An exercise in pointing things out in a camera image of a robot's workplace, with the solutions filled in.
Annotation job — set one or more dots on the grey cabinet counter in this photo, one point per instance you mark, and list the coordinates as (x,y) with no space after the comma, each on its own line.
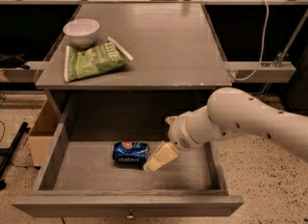
(175,57)

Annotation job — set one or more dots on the white ceramic bowl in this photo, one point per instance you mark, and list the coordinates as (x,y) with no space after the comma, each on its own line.
(82,33)

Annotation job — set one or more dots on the metal drawer knob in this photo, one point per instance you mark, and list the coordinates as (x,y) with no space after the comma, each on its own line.
(130,216)

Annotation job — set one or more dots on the grey open drawer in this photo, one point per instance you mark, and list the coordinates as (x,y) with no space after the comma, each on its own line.
(80,178)

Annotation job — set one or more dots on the cardboard box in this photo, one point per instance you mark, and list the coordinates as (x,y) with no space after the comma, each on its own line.
(42,132)

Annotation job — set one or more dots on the green chip bag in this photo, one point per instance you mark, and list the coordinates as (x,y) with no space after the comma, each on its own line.
(94,61)

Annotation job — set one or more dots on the black floor stand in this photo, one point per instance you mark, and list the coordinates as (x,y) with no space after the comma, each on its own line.
(7,153)

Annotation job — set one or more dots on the blue pepsi can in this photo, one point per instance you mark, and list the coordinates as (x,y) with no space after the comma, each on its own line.
(130,152)

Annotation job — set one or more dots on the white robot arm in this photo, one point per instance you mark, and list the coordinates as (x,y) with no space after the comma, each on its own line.
(231,112)

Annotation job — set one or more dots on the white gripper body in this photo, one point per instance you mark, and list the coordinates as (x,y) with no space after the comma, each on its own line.
(177,135)

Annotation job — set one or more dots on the black object on rail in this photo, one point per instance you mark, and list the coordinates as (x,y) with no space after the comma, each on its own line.
(13,61)

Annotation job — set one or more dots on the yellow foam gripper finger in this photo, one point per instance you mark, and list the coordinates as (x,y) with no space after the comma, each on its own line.
(165,153)
(171,120)

